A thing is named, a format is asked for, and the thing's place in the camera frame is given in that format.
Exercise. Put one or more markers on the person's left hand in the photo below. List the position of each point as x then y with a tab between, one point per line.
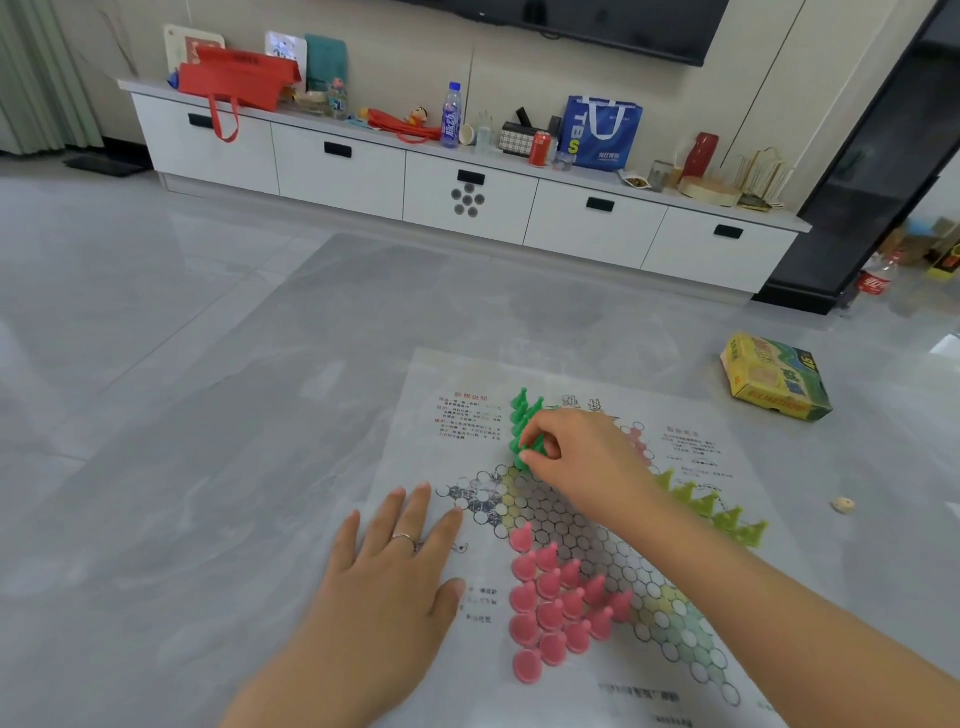
382	600

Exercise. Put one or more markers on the person's right hand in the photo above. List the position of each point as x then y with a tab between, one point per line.
592	465

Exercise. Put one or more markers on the group of green game pieces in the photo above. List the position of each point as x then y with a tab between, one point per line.
521	420

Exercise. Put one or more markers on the yellow-green cone game pieces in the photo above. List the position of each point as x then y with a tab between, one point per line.
712	510

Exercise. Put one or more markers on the checkers board sheet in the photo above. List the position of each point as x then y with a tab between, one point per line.
450	450

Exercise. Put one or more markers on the group of pink game pieces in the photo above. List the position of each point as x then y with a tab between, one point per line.
555	607

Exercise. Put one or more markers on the person's right forearm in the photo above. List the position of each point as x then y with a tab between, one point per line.
787	622

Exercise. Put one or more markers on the yellow green cardboard box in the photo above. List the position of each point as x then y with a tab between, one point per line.
776	379

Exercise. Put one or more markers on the small beige bead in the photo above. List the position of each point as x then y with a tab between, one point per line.
843	505

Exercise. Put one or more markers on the open snack bag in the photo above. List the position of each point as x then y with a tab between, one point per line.
634	180

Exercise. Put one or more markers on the glass cup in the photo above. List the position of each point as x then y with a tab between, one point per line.
661	177

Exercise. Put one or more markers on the round wooden box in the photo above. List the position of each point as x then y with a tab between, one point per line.
709	192

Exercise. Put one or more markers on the small glass jar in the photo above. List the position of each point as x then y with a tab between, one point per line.
563	161

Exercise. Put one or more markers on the blue tote bag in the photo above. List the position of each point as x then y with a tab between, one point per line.
600	146

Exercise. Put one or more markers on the red soda can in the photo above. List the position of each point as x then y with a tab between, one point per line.
540	150

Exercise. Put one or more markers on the red vase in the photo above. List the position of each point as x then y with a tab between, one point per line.
700	156

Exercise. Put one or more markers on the black white checkered box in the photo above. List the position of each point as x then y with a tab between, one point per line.
517	140

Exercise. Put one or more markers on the red-label cola bottle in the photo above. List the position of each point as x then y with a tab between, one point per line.
876	281

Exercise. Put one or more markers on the white paper cup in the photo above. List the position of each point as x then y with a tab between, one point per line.
467	135

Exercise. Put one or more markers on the black glass cabinet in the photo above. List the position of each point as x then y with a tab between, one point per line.
855	202

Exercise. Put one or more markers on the blue-label water bottle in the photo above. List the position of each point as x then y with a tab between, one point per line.
451	116

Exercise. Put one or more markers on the white TV cabinet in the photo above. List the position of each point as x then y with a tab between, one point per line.
352	165

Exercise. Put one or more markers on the small cartoon doll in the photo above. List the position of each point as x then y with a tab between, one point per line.
417	116

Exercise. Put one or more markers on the red folded umbrella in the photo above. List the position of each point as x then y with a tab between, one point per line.
397	125

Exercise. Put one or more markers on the yellow black carton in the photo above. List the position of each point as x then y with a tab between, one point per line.
946	262

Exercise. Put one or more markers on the black television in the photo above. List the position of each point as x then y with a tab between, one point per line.
585	22

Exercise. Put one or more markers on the small pink-capped bottle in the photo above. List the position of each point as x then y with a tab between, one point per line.
338	99

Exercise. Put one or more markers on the teal cloth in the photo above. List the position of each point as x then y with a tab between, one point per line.
326	64

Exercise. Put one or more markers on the black floor mat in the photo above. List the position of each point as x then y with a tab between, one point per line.
105	166

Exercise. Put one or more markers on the white printed card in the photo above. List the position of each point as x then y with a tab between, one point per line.
286	45

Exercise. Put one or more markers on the red fabric bag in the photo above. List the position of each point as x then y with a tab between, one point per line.
236	79

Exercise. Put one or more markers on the grey-green curtain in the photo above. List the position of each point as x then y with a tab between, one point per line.
37	82

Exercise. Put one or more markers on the beige picture frame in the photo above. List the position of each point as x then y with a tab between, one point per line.
176	45

